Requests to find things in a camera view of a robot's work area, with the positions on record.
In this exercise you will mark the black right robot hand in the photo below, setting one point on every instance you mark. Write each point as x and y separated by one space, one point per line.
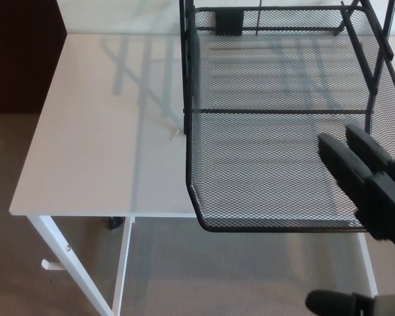
382 197

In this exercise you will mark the black mesh tray layer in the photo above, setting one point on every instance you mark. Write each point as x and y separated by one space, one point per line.
250 164

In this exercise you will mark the black square label holder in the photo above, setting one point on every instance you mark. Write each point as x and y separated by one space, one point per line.
229 23

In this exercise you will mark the black door stop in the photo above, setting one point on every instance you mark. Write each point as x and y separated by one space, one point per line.
115 223

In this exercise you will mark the white table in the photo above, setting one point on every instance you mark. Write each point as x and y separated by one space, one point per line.
85 131

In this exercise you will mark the white hook peg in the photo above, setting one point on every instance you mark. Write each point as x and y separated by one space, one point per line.
51 265

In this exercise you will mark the dark brown wooden panel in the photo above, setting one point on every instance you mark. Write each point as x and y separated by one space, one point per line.
19 49

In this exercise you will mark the black file tray frame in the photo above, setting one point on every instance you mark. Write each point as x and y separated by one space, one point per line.
185 66

